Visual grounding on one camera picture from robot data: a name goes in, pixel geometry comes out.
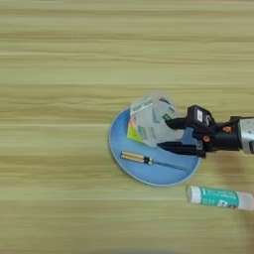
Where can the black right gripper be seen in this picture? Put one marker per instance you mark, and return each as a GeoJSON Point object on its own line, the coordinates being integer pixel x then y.
{"type": "Point", "coordinates": [225, 139]}

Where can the clear adhesive tape roll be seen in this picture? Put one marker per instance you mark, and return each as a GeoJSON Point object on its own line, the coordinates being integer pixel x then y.
{"type": "Point", "coordinates": [150, 120]}

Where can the orange green puzzle cube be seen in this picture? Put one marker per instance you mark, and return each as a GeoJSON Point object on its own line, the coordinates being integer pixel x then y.
{"type": "Point", "coordinates": [133, 134]}

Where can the white teal glue stick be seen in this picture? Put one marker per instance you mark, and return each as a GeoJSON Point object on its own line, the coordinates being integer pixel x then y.
{"type": "Point", "coordinates": [218, 197]}

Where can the blue round plate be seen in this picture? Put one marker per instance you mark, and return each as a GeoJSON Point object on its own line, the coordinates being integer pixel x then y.
{"type": "Point", "coordinates": [158, 172]}

